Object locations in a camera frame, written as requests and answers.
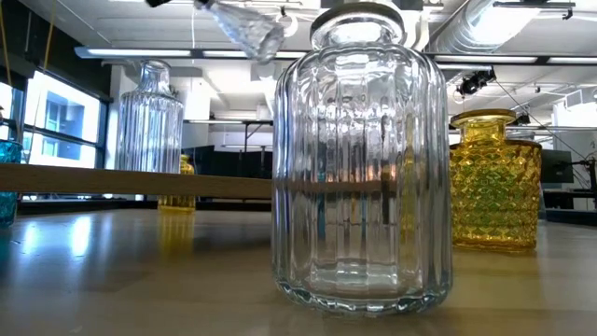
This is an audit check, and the amber ribbed glass vase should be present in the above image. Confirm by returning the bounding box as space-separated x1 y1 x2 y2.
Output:
157 153 198 215

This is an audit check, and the black aluminium table frame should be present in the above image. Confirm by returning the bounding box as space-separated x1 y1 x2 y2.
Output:
16 198 597 228

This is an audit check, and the bright window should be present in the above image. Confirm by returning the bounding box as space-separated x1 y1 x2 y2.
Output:
21 69 103 170

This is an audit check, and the silver ventilation duct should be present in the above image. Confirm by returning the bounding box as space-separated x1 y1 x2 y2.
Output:
426 0 577 53

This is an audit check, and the wooden tray with black handles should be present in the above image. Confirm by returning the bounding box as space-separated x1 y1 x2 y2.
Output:
0 162 276 202

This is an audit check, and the amber diamond-pattern glass jar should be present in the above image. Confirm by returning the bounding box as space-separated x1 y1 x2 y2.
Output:
449 108 544 253

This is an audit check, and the black computer monitor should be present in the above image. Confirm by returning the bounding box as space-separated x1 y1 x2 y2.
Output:
540 148 575 185

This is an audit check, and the large clear fluted glass jar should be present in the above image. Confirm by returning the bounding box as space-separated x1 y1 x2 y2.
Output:
271 2 453 318

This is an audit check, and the teal lattice-pattern glass vase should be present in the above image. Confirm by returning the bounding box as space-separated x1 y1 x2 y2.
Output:
0 138 24 230

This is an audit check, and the tall clear ribbed glass vase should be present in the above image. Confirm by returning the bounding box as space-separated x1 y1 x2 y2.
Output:
115 59 186 175

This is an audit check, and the clear conical glass bottle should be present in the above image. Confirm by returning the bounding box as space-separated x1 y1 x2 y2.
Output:
193 0 285 64

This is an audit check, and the black ceiling spotlight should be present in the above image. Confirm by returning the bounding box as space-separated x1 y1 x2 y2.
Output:
455 68 498 98

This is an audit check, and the white hanging ring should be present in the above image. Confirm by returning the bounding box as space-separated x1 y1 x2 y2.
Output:
274 11 299 38

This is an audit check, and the yellow cable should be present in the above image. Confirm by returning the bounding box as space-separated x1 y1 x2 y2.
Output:
40 0 57 76

